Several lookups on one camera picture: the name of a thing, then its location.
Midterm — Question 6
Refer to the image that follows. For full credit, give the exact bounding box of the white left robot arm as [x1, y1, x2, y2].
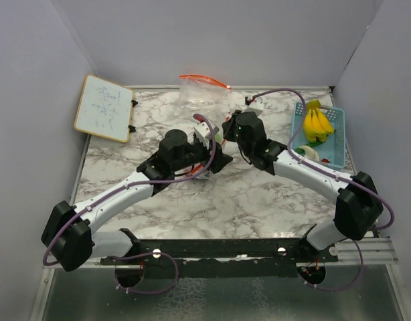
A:
[41, 130, 233, 272]

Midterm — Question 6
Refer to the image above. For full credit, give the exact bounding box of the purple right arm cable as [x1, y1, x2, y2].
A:
[252, 88, 395, 292]

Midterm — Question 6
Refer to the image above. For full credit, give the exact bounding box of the green fake food in basket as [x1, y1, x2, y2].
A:
[295, 141, 322, 154]

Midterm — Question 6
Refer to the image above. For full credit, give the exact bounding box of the clear zip top bag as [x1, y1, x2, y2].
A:
[188, 132, 232, 181]
[175, 74, 232, 111]

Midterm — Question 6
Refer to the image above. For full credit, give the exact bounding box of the black metal base rail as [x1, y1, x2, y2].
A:
[100, 237, 338, 279]

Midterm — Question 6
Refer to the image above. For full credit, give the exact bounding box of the light blue plastic basket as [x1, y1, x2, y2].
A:
[289, 100, 345, 170]

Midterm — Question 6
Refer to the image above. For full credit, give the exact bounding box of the small whiteboard with wooden frame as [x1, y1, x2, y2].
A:
[74, 75, 134, 142]

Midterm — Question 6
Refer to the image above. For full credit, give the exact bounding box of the yellow fake banana bunch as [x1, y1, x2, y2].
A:
[303, 100, 335, 142]

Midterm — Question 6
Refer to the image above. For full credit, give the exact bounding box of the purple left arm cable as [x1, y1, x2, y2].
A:
[42, 113, 217, 296]

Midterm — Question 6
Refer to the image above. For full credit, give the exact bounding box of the white fake mushroom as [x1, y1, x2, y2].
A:
[299, 145, 320, 162]

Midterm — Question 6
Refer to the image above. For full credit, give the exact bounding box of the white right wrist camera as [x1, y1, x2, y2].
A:
[245, 97, 264, 117]

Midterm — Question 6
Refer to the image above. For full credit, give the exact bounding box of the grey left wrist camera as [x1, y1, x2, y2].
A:
[193, 121, 218, 144]

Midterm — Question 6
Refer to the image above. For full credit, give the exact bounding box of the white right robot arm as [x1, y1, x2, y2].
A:
[222, 110, 384, 261]

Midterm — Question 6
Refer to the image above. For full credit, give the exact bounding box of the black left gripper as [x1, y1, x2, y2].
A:
[172, 136, 232, 173]

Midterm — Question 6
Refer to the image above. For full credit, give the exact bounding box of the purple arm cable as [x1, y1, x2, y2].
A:
[252, 88, 395, 292]
[42, 113, 217, 296]

